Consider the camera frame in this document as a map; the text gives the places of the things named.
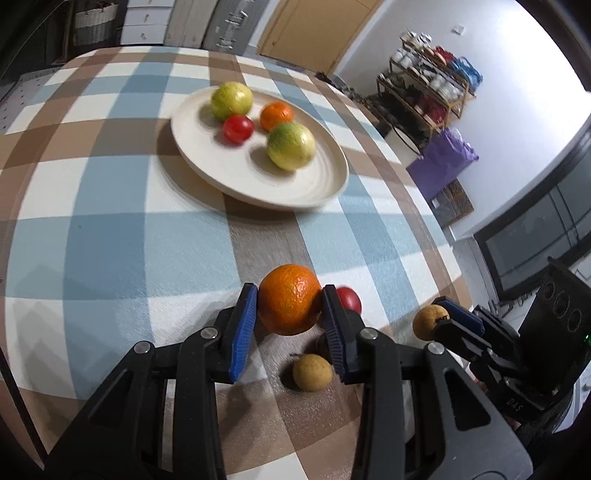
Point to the yellow green guava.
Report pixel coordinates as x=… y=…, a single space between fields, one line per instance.
x=232 y=100

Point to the beige suitcase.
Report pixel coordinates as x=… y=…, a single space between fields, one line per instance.
x=191 y=21

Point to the white light switch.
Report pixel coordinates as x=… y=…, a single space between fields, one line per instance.
x=458 y=29

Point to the cream round plate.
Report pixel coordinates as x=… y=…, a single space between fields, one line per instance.
x=221 y=157

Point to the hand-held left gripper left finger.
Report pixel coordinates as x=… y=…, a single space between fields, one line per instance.
x=242 y=332

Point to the black framed glass panel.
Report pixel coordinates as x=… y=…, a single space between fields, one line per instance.
x=531 y=235

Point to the purple bag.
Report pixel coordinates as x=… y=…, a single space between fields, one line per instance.
x=438 y=161

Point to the brown doormat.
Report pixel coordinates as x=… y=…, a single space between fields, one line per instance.
x=455 y=201

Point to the white drawer unit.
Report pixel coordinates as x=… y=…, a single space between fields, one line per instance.
x=145 y=21

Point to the orange mandarin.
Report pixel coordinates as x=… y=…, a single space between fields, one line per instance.
x=276 y=115
x=288 y=299

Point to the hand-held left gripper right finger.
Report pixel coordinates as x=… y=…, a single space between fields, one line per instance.
x=334 y=332

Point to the group of assorted sneakers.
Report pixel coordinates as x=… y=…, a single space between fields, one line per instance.
x=434 y=78

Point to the silver suitcase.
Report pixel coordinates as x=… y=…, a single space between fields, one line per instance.
x=235 y=23

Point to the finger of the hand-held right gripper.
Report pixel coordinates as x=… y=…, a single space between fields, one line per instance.
x=461 y=344
x=461 y=314

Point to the brown longan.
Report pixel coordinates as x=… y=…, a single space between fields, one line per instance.
x=312 y=372
x=427 y=321

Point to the white waste bin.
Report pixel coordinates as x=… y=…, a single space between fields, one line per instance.
x=404 y=141

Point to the light wooden door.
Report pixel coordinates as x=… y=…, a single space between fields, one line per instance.
x=318 y=27

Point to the wooden shoe rack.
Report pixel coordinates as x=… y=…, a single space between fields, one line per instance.
x=455 y=104

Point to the woven laundry basket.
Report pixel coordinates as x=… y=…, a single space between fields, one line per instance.
x=94 y=21

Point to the red tomato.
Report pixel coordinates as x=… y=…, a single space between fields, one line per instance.
x=238 y=129
x=349 y=299

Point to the green-orange citrus fruit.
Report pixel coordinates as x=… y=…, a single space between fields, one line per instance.
x=291 y=146

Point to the dotted patterned rug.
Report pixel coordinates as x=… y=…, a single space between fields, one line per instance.
x=23 y=97

